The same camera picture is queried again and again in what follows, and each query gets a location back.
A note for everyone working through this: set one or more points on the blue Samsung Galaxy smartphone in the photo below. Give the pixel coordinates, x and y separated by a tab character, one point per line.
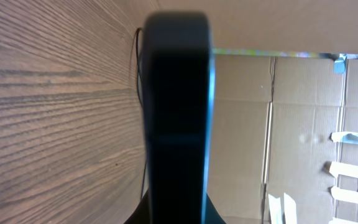
178	84

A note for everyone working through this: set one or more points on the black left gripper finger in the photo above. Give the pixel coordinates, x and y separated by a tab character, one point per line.
141	214

